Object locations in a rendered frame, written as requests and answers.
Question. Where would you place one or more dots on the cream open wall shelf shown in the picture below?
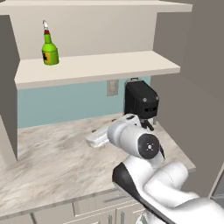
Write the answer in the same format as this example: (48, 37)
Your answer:
(93, 62)

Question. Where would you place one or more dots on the black coffee machine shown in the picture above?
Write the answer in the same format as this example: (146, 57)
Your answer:
(142, 100)

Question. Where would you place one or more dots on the grey wall socket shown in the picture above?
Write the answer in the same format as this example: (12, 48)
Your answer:
(112, 87)

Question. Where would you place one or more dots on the cream cupboard door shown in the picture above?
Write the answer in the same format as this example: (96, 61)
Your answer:
(131, 214)
(96, 218)
(52, 214)

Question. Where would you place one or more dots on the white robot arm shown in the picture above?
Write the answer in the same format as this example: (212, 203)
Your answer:
(163, 186)

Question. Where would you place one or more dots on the green spray bottle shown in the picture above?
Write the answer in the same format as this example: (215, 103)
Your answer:
(50, 52)

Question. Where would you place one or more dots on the cream drawer front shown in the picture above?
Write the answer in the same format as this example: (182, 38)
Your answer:
(99, 201)

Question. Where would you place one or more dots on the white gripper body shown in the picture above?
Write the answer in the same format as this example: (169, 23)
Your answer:
(97, 136)

